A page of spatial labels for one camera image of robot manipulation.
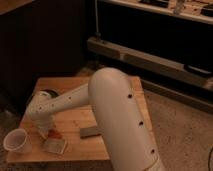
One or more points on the long metal rail beam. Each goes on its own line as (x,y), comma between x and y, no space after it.
(149,62)

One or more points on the wooden table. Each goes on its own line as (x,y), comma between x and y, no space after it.
(69,122)

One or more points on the vertical metal pole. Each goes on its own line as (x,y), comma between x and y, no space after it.
(97,33)

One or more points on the black device on rail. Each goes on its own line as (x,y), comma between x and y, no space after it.
(197,71)

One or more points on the grey sponge block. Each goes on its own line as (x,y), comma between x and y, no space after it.
(89,132)

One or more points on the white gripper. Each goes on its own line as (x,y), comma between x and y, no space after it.
(44,125)

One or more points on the upper wooden shelf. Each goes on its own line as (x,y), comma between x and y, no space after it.
(184,9)

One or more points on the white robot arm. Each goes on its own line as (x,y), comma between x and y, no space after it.
(110,95)

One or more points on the clear plastic packet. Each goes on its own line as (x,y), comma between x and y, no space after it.
(54,145)

